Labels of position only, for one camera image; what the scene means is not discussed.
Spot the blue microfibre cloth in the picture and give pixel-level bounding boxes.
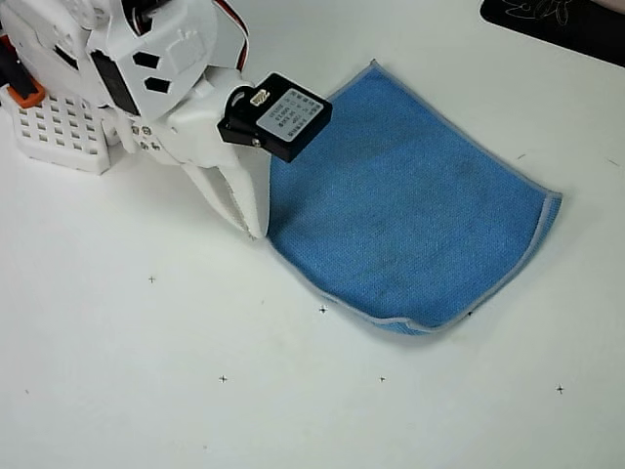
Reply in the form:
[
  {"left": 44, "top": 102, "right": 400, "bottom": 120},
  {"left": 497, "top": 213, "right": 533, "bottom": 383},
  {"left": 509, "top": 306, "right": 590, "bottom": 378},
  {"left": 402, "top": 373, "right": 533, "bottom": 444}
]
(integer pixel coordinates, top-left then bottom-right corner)
[{"left": 266, "top": 59, "right": 563, "bottom": 338}]

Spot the white perforated arm base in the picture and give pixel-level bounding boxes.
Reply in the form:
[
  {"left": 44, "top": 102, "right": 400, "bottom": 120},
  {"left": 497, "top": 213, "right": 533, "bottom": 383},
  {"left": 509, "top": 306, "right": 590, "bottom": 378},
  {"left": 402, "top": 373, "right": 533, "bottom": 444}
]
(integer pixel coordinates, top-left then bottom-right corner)
[{"left": 0, "top": 85, "right": 112, "bottom": 176}]

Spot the orange and black clamp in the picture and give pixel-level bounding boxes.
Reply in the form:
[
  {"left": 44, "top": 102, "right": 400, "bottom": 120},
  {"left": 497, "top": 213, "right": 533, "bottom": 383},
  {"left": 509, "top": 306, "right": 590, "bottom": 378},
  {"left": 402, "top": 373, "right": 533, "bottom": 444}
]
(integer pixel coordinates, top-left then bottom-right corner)
[{"left": 0, "top": 34, "right": 45, "bottom": 107}]

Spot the black mat with line drawing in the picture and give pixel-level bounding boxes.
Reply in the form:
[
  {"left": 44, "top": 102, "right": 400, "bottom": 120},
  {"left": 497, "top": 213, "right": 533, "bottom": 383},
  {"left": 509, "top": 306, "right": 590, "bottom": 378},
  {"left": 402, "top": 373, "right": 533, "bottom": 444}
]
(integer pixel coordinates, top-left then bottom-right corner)
[{"left": 479, "top": 0, "right": 625, "bottom": 69}]

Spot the red black white servo cable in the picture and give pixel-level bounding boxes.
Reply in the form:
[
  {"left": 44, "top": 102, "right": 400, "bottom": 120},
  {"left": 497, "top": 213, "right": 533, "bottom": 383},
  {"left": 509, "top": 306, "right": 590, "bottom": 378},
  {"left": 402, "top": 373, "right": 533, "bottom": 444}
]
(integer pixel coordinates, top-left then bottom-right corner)
[{"left": 214, "top": 0, "right": 252, "bottom": 74}]

